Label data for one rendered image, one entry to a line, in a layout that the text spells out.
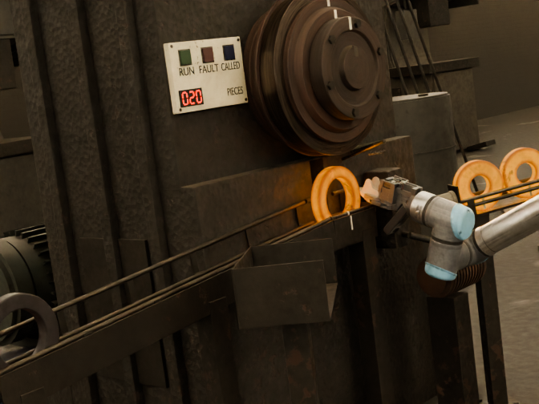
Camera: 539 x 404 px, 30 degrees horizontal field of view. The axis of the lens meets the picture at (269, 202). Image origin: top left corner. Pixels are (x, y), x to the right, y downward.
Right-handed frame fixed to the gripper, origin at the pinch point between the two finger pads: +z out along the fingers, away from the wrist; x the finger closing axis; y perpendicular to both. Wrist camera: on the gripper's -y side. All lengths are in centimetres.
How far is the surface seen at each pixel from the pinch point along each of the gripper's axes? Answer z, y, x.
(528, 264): 43, -93, -214
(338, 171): 0.1, 8.5, 11.9
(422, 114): 125, -36, -223
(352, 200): -2.3, -0.7, 6.8
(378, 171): -0.3, 5.0, -7.3
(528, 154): -27, 12, -47
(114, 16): 43, 47, 61
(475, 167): -18.0, 7.3, -32.4
